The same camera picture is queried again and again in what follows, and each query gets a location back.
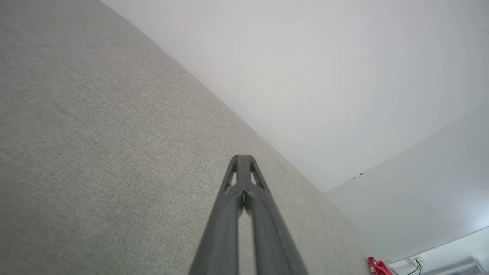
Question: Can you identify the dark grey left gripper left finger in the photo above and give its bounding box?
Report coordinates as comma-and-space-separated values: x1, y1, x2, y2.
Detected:
188, 154, 244, 275

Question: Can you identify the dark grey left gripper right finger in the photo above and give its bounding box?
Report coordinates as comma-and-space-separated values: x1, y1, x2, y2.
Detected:
243, 154, 309, 275

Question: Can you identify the red and white garment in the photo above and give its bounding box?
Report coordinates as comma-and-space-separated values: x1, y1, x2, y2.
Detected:
367, 256, 394, 275

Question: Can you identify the grey fabric sofa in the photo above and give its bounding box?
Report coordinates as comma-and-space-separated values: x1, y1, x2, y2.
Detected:
0, 0, 373, 275

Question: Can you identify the white wall socket box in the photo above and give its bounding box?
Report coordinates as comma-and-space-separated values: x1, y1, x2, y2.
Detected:
385, 254, 425, 275

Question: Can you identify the green cable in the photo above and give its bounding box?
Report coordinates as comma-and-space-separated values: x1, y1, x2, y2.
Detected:
406, 259, 423, 275

